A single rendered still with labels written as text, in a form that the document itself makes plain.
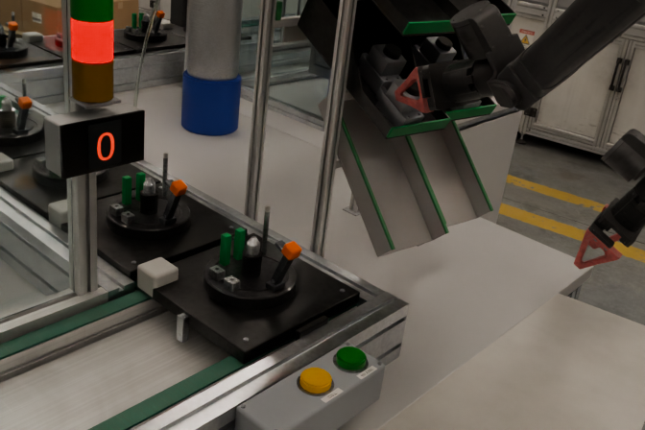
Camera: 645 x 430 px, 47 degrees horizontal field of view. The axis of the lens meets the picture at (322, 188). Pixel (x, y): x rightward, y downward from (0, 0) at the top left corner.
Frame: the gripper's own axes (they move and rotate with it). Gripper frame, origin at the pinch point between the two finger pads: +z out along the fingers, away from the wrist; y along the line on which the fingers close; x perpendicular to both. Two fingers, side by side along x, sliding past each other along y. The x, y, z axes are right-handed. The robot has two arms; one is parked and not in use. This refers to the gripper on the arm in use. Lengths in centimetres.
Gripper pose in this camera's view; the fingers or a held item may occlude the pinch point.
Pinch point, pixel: (410, 93)
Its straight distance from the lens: 116.3
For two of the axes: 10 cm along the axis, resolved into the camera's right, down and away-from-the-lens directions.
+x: 1.9, 9.8, 0.9
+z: -6.3, 0.6, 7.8
